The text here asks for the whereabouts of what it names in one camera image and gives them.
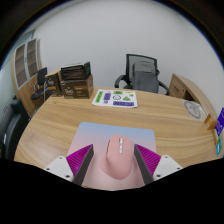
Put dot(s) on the wooden side desk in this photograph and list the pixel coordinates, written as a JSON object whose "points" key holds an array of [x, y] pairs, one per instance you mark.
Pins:
{"points": [[186, 88]]}

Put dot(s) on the black mesh office chair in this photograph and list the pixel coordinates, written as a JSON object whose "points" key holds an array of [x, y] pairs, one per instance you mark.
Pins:
{"points": [[143, 75]]}

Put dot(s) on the black padded armchair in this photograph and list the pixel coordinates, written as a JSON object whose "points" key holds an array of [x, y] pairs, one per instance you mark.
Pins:
{"points": [[11, 128]]}

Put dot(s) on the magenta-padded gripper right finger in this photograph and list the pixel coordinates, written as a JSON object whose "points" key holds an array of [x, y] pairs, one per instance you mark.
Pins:
{"points": [[166, 165]]}

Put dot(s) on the purple standing pouch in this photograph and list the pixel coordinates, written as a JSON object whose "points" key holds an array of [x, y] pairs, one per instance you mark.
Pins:
{"points": [[220, 121]]}

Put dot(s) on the wooden shelf cabinet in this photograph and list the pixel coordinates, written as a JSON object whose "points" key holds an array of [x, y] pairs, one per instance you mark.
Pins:
{"points": [[25, 63]]}

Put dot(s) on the orange-brown cardboard box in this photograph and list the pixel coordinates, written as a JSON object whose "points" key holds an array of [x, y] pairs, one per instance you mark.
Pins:
{"points": [[210, 121]]}

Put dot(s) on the black cardboard box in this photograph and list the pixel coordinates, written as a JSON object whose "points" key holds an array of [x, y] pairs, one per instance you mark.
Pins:
{"points": [[75, 70]]}

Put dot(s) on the pink and blue mouse pad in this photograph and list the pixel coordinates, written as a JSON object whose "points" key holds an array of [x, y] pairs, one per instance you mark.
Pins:
{"points": [[96, 136]]}

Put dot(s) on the small black chair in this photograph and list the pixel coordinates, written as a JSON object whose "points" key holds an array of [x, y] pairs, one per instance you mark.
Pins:
{"points": [[40, 81]]}

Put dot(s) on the white sticker sheet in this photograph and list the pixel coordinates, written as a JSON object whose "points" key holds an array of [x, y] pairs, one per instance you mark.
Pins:
{"points": [[115, 98]]}

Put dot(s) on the pink computer mouse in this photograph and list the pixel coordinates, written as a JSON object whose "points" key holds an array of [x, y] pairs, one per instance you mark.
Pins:
{"points": [[117, 160]]}

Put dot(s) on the small yellow box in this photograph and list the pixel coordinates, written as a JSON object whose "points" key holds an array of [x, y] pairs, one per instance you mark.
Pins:
{"points": [[215, 135]]}

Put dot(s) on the wide brown cardboard box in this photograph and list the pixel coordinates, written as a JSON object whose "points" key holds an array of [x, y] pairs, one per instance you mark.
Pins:
{"points": [[77, 88]]}

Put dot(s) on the tall brown cardboard box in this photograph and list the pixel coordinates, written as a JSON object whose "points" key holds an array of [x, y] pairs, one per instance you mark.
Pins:
{"points": [[53, 83]]}

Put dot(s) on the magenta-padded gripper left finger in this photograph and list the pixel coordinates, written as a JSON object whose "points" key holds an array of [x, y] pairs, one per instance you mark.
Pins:
{"points": [[61, 166]]}

